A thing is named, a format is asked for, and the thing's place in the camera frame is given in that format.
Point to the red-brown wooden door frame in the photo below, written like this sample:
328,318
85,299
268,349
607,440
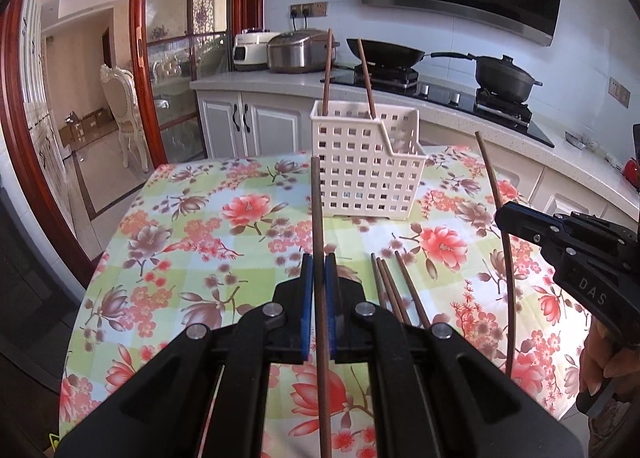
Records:
35,173

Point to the person's right hand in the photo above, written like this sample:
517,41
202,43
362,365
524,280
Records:
595,363

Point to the gold wall socket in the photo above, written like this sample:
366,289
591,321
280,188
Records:
315,9

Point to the white plastic utensil basket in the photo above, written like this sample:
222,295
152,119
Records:
360,178

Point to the silver rice cooker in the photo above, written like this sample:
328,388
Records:
300,53

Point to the black pot with lid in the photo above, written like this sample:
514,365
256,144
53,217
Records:
505,80

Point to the cardboard box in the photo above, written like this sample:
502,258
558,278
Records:
71,132
97,120

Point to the gold wall switch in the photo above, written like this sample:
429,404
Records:
620,91

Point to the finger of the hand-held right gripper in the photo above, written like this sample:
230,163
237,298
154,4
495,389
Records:
525,213
520,230

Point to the white stone countertop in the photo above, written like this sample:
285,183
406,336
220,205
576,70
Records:
280,83

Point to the person's right forearm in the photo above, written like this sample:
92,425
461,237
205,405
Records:
620,425

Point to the small metal dish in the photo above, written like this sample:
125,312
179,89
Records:
577,140

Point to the white panelled wardrobe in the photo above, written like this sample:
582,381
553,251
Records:
40,88

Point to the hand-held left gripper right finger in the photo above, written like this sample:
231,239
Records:
331,308

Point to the red object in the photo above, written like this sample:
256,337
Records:
632,173

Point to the ornate white chair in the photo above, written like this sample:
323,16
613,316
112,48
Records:
120,103

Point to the floral tablecloth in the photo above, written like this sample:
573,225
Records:
200,218

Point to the white lower cabinets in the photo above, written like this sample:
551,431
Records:
270,128

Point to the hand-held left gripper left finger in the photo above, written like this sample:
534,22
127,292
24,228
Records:
306,308

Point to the white electric cooker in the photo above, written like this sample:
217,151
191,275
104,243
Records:
250,53

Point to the black glass gas hob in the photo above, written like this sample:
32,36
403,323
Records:
450,98

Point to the black wok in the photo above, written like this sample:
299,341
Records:
385,53

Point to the dark grey refrigerator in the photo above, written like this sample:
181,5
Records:
30,338

